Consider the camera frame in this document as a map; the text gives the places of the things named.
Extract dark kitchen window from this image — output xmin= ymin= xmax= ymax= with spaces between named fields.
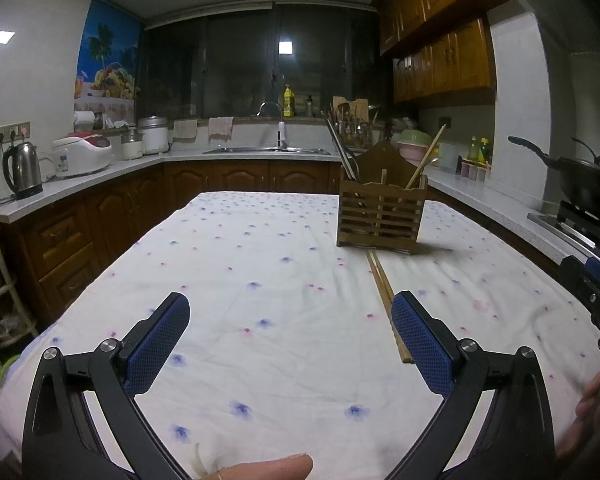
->
xmin=142 ymin=2 xmax=381 ymax=119

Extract spice jar set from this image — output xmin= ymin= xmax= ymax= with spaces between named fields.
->
xmin=457 ymin=157 xmax=491 ymax=181

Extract white cooker with metal lid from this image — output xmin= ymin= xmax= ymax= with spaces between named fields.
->
xmin=137 ymin=116 xmax=171 ymax=155

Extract pink plastic basin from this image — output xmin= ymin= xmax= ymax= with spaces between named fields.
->
xmin=397 ymin=142 xmax=427 ymax=162

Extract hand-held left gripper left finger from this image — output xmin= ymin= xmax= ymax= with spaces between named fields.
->
xmin=22 ymin=291 xmax=191 ymax=480

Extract white floral tablecloth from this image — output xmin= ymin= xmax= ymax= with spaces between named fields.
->
xmin=0 ymin=191 xmax=600 ymax=480

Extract steel kitchen sink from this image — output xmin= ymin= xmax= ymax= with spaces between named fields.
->
xmin=202 ymin=146 xmax=332 ymax=156

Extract gas stove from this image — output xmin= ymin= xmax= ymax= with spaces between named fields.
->
xmin=527 ymin=200 xmax=600 ymax=267

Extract white and red rice cooker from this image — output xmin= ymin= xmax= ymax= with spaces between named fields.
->
xmin=51 ymin=132 xmax=114 ymax=179

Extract utensil drying rack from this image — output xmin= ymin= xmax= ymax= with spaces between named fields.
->
xmin=330 ymin=96 xmax=377 ymax=148

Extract metal chopstick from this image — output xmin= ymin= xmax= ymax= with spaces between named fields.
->
xmin=321 ymin=111 xmax=353 ymax=182
xmin=325 ymin=109 xmax=359 ymax=182

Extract wall outlet strip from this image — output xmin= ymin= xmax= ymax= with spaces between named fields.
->
xmin=0 ymin=121 xmax=32 ymax=144

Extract black wok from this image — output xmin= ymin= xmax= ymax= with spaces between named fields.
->
xmin=508 ymin=135 xmax=600 ymax=211

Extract curved kitchen faucet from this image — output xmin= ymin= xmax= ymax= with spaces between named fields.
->
xmin=257 ymin=101 xmax=289 ymax=150

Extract wooden cutting board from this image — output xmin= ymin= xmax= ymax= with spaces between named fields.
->
xmin=332 ymin=96 xmax=369 ymax=117

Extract person's right hand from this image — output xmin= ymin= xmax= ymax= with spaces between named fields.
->
xmin=555 ymin=370 xmax=600 ymax=461

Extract wooden upper cabinets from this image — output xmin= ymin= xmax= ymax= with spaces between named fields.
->
xmin=377 ymin=0 xmax=511 ymax=107

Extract white speckled kitchen countertop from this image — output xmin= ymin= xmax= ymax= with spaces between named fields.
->
xmin=0 ymin=147 xmax=596 ymax=271

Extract wooden chopstick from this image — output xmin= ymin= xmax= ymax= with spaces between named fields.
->
xmin=406 ymin=124 xmax=447 ymax=190
xmin=371 ymin=251 xmax=414 ymax=363
xmin=365 ymin=251 xmax=407 ymax=364

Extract wooden slatted utensil holder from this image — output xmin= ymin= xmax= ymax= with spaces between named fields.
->
xmin=336 ymin=140 xmax=429 ymax=256

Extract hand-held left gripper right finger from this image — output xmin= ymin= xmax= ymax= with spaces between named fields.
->
xmin=385 ymin=290 xmax=556 ymax=480

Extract wooden lower cabinets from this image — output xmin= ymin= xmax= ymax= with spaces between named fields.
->
xmin=0 ymin=160 xmax=561 ymax=326

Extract steel electric kettle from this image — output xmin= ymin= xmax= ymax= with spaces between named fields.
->
xmin=2 ymin=141 xmax=45 ymax=200

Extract wooden cabinets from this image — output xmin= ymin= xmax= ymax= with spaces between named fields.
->
xmin=0 ymin=160 xmax=561 ymax=326
xmin=377 ymin=0 xmax=511 ymax=107

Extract tropical fruit wall poster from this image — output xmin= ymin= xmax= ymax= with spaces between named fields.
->
xmin=74 ymin=0 xmax=144 ymax=111

